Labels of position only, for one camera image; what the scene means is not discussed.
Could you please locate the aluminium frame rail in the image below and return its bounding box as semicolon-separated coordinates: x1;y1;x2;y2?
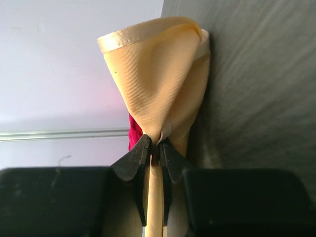
0;128;129;142

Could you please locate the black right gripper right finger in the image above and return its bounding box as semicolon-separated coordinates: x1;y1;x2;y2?
159;140;313;237

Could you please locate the beige satin napkin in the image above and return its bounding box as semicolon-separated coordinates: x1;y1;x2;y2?
97;16;211;237

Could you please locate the red folded cloth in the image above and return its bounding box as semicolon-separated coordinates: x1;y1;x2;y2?
128;114;143;151

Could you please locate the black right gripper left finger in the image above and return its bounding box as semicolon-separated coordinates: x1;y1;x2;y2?
0;135;151;237

